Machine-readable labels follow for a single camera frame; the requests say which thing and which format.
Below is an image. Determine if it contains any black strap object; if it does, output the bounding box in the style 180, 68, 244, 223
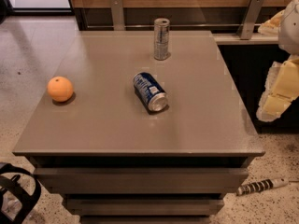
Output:
0, 162, 41, 224

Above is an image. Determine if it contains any left metal bracket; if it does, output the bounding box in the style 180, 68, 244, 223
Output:
109, 0, 125, 31

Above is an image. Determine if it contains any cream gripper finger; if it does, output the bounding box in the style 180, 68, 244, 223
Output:
256, 55, 299, 122
258, 10, 284, 35

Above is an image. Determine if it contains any blue pepsi can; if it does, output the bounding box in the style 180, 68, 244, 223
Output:
133, 72, 168, 112

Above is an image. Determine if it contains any orange fruit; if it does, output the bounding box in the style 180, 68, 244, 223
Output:
47, 77, 74, 102

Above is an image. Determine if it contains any grey side shelf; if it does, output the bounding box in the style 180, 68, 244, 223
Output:
212, 32, 279, 46

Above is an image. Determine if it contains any tall silver can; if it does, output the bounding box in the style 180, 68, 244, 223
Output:
154, 18, 170, 61

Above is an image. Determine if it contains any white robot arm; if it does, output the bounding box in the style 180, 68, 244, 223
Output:
256, 0, 299, 122

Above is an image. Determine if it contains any right metal bracket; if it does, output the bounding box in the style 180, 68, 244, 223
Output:
237, 0, 264, 40

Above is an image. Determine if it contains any metal bracket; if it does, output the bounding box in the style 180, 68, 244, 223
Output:
237, 0, 264, 40
109, 0, 125, 31

